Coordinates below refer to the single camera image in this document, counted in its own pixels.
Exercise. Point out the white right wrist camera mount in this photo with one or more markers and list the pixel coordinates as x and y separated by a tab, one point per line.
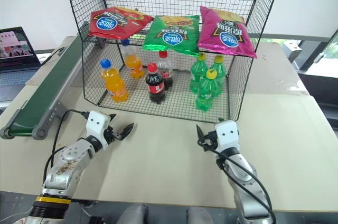
227	135

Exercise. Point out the red chip bag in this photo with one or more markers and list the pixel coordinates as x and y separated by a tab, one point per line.
113	24

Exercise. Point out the cola bottle red cap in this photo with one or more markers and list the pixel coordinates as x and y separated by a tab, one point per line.
166	72
155	86

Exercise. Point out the green conveyor belt grey frame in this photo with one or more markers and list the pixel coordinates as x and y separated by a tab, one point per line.
50	86

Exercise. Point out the green soda bottle yellow cap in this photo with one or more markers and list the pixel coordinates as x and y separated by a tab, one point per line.
197	72
206	93
220	73

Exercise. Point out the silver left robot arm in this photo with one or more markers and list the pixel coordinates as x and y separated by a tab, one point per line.
66	166

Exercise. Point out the open laptop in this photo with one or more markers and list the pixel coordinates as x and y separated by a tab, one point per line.
14	49

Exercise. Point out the magenta chip bag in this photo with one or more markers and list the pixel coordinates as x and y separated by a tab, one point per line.
224	33

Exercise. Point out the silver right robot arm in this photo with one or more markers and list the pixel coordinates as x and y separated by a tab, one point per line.
245	181

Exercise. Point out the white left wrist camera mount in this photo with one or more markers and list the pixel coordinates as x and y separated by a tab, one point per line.
96	126

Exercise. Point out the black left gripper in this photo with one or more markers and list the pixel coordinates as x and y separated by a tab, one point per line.
112	134

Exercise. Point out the green chip bag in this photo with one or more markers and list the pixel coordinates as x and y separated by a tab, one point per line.
171	36

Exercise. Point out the orange soda bottle blue cap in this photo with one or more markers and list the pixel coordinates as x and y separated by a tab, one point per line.
115	84
134	65

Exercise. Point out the black cabinet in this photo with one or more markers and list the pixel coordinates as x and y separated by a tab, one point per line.
320	86

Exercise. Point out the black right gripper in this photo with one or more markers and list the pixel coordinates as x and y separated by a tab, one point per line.
210	142

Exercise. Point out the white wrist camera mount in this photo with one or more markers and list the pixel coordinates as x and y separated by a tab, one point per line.
96	126
227	135

